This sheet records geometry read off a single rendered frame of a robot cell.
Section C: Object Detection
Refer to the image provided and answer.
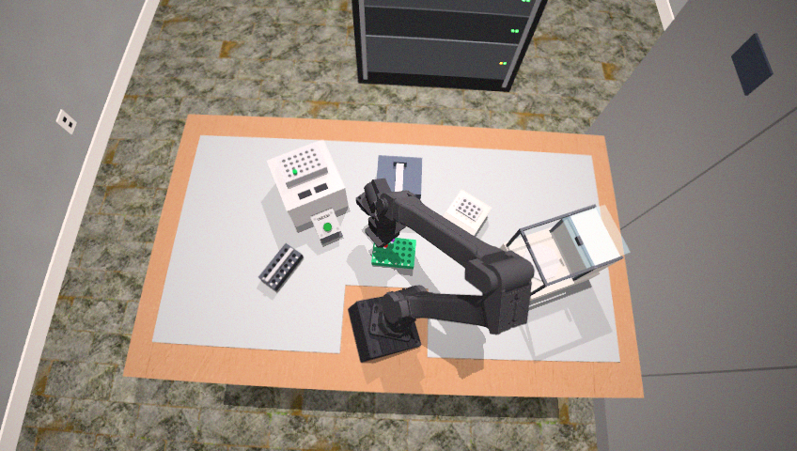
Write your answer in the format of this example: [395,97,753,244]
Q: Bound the white block with grey holes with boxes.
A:
[443,190,491,235]

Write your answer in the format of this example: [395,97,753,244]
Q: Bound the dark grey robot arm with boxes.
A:
[355,179,535,342]

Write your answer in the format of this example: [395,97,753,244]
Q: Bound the light grey bench mat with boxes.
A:
[152,135,620,362]

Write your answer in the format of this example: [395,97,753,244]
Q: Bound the green tube rack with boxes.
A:
[371,238,416,269]

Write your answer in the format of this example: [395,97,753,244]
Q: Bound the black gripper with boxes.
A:
[365,222,406,248]

